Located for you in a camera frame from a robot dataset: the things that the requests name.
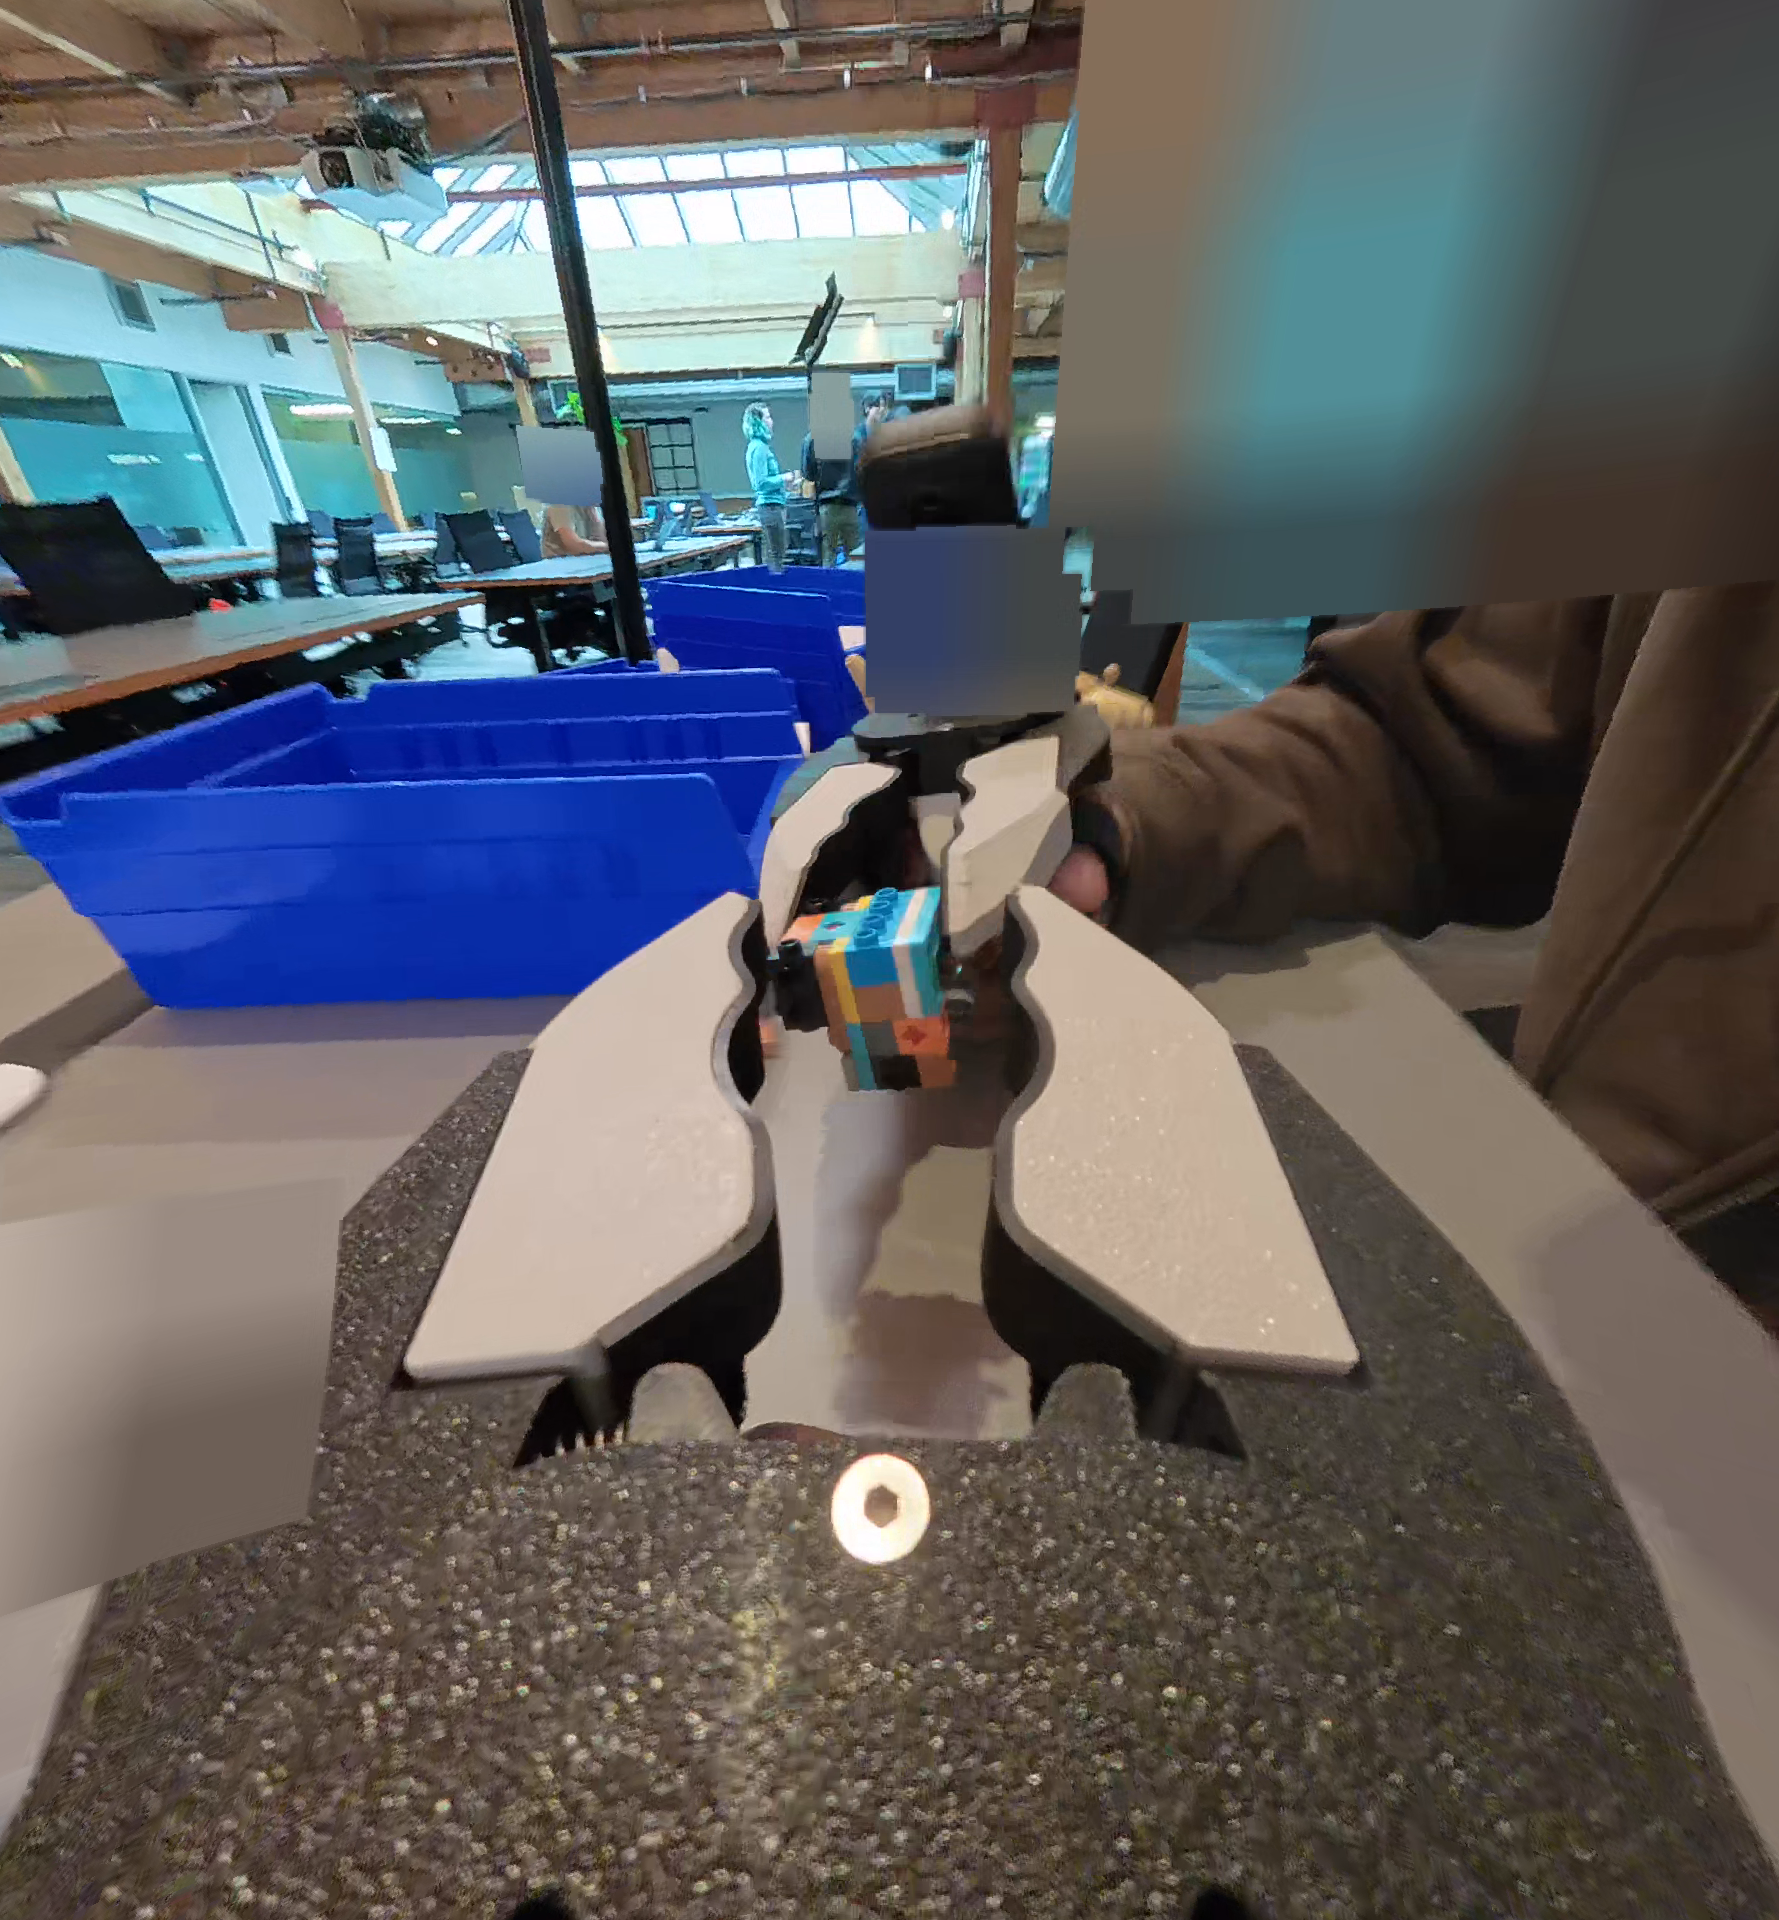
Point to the black monitor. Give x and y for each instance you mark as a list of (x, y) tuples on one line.
[(78, 562)]

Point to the tan brick fox model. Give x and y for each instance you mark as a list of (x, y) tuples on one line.
[(1112, 698)]

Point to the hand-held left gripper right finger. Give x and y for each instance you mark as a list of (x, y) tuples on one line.
[(1159, 1185)]

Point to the person's brown jacket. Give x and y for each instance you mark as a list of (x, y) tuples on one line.
[(1699, 900)]

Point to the black office chair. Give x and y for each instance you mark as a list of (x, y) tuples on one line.
[(356, 551), (298, 556)]

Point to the person's right forearm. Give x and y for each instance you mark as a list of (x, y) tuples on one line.
[(1353, 780)]

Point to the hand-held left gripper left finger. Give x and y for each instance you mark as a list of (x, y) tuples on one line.
[(618, 1171)]

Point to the blue plastic bin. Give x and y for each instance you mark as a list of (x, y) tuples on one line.
[(379, 870), (755, 629)]

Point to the multicoloured brick model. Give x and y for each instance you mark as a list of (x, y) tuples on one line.
[(890, 1005)]

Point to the white ceiling projector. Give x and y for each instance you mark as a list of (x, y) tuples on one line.
[(371, 173)]

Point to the grey desk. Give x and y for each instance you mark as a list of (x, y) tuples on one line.
[(304, 1081)]

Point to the wood-edged desk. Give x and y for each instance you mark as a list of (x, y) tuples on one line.
[(154, 647)]

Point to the light panel on stand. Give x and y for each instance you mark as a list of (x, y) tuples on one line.
[(822, 322)]

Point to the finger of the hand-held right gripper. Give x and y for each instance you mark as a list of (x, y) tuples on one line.
[(800, 841), (1009, 825)]

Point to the black floor lamp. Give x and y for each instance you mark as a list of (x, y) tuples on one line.
[(573, 299)]

